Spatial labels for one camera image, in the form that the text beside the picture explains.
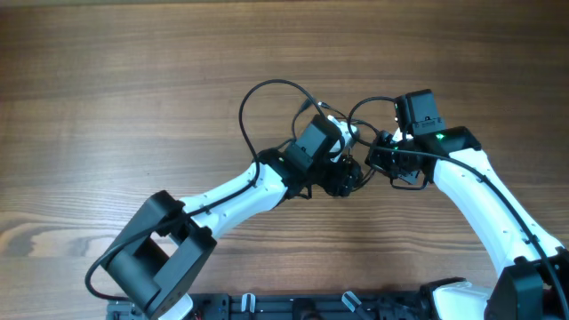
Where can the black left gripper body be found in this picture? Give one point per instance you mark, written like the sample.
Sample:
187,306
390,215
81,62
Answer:
335,176

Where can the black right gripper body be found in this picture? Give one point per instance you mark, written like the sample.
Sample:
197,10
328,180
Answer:
393,164

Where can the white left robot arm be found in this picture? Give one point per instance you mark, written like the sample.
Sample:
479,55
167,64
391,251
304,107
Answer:
159,253

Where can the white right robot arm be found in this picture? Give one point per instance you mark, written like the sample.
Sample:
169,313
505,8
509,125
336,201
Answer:
530,263

